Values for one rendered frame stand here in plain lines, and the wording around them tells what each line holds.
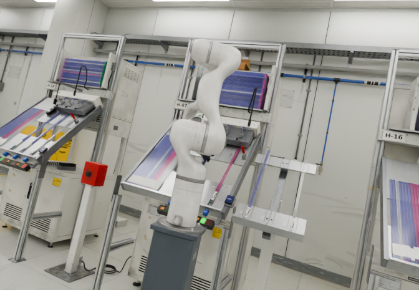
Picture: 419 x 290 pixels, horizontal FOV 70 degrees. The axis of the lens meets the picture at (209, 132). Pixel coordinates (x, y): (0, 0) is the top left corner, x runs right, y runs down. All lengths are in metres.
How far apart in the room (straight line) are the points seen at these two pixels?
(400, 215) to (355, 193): 1.77
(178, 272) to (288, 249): 2.52
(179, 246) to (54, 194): 1.78
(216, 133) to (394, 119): 1.41
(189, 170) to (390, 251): 0.99
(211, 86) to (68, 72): 2.08
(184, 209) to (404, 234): 1.04
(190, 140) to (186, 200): 0.23
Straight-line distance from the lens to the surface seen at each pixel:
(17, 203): 3.13
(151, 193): 1.85
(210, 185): 1.80
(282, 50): 2.29
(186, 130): 1.17
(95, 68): 2.93
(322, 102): 3.64
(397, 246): 1.67
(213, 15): 4.37
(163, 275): 1.24
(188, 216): 1.19
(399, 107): 2.31
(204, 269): 2.10
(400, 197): 1.88
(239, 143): 2.00
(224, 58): 1.32
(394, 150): 2.26
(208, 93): 1.24
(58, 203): 2.77
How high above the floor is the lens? 0.99
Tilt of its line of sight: 5 degrees up
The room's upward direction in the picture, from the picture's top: 12 degrees clockwise
